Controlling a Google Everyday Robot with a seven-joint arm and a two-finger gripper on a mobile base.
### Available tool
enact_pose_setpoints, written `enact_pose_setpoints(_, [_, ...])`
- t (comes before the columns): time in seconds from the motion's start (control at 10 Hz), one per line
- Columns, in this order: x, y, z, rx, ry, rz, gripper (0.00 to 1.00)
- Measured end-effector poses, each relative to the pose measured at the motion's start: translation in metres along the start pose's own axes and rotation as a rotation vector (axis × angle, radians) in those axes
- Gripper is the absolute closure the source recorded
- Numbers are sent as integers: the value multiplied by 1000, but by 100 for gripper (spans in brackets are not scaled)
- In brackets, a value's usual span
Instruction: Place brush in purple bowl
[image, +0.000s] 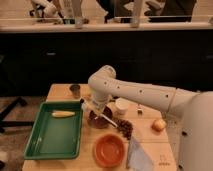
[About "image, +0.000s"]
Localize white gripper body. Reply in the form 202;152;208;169
80;98;103;116

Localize white handled brush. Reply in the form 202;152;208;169
95;113;118;128

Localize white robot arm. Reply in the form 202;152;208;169
88;65;213;171

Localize dark purple bowl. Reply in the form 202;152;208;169
88;107;113;129

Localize orange bowl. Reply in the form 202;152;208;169
93;134;125;168

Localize small metal cup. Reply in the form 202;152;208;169
70;84;80;98

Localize white cup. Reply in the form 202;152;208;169
115;98;129;115

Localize dark grape bunch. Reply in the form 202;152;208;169
114;118;133;140

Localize green plastic tray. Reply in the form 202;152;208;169
24;101;83;160

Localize blue grey cloth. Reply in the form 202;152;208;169
126;137;154;171

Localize dark cabinet counter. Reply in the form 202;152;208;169
0;30;213;96

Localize black office chair base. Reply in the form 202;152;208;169
0;95;35;134

